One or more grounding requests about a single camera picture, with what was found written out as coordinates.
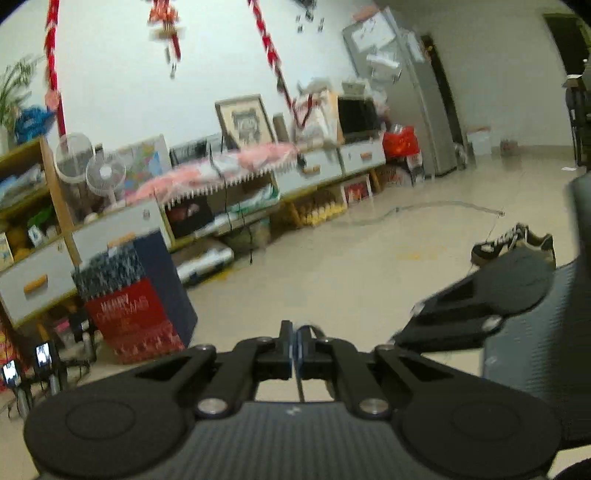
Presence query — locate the black and beige sneaker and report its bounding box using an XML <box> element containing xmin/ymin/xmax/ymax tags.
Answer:
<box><xmin>471</xmin><ymin>223</ymin><xmax>556</xmax><ymax>268</ymax></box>

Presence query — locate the red blue Christmas gift box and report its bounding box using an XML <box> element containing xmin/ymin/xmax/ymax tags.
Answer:
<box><xmin>72</xmin><ymin>232</ymin><xmax>197</xmax><ymax>364</ymax></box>

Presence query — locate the pink fringed cloth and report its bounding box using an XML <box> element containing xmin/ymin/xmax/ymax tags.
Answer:
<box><xmin>125</xmin><ymin>143</ymin><xmax>298</xmax><ymax>205</ymax></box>

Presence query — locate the red plastic bag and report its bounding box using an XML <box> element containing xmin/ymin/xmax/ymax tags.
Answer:
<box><xmin>382</xmin><ymin>125</ymin><xmax>421</xmax><ymax>158</ymax></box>

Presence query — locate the colourful world map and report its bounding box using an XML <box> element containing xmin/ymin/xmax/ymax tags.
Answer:
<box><xmin>116</xmin><ymin>135</ymin><xmax>172</xmax><ymax>197</ymax></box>

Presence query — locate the framed cartoon portrait picture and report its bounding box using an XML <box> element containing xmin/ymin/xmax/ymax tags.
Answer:
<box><xmin>215</xmin><ymin>95</ymin><xmax>276</xmax><ymax>150</ymax></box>

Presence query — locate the white desk fan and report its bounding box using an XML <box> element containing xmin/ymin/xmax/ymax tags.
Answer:
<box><xmin>85</xmin><ymin>149</ymin><xmax>126</xmax><ymax>204</ymax></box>
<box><xmin>54</xmin><ymin>133</ymin><xmax>94</xmax><ymax>184</ymax></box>

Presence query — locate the long white wooden cabinet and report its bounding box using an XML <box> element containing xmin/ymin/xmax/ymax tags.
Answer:
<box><xmin>1</xmin><ymin>140</ymin><xmax>385</xmax><ymax>326</ymax></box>

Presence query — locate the black monitor screen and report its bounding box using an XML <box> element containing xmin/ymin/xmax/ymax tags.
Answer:
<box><xmin>338</xmin><ymin>96</ymin><xmax>381</xmax><ymax>143</ymax></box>

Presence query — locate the wooden shelf unit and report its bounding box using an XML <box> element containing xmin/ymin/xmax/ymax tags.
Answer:
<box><xmin>1</xmin><ymin>137</ymin><xmax>81</xmax><ymax>265</ymax></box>

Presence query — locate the grey refrigerator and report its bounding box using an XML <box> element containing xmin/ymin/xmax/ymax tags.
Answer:
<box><xmin>342</xmin><ymin>7</ymin><xmax>458</xmax><ymax>177</ymax></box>

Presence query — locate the green potted plant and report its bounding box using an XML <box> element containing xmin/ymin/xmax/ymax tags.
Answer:
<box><xmin>0</xmin><ymin>55</ymin><xmax>42</xmax><ymax>133</ymax></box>

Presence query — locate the small tripod camera device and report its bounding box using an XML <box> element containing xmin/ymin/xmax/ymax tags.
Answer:
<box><xmin>34</xmin><ymin>341</ymin><xmax>62</xmax><ymax>396</ymax></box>

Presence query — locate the blue tangled cable bundle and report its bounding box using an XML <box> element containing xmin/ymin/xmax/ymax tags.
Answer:
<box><xmin>14</xmin><ymin>104</ymin><xmax>56</xmax><ymax>145</ymax></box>

